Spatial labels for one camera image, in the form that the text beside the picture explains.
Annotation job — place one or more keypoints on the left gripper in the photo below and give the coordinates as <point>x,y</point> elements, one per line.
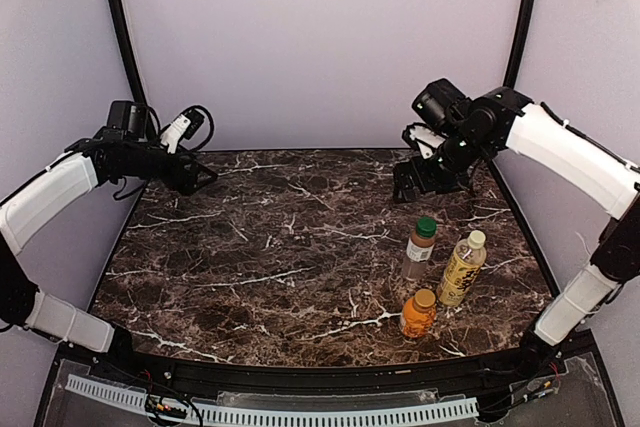
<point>185,176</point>

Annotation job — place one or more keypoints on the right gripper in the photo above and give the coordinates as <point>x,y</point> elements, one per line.
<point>420,174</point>

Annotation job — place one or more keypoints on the green bottle cap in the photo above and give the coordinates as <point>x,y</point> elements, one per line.
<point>426,227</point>

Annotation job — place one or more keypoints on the brown drink bottle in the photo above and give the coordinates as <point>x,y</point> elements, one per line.
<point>417,254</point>

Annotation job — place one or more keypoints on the gold bottle cap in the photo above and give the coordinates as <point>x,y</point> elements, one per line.
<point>424,299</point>

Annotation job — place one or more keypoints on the orange juice bottle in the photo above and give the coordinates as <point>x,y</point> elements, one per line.
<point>414,322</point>

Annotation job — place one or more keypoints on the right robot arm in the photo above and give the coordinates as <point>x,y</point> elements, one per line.
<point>455,131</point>

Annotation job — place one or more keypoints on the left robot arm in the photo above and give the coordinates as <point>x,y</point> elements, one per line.
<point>131,145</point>

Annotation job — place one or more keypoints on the white tea bottle cap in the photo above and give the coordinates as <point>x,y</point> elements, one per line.
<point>476,239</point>

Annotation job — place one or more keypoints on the yellow tea bottle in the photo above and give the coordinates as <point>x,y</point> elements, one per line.
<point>463,267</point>

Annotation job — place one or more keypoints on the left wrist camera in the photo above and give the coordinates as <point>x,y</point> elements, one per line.
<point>183,127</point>

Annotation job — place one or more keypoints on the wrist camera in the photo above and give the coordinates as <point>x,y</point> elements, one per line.
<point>419,137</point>
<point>183,127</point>

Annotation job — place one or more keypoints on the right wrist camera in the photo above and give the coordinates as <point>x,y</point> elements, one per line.
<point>419,137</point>

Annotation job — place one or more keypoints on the black front rail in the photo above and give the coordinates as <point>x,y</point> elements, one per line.
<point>477,375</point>

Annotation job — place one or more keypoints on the right black frame post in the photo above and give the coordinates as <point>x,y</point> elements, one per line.
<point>520,36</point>

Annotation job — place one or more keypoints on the black frame post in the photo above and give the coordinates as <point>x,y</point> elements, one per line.
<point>126,50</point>
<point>520,36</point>

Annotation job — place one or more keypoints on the white slotted cable duct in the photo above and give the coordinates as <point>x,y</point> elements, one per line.
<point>238,409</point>

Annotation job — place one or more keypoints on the left black frame post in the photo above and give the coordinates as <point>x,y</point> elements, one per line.
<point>126,50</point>

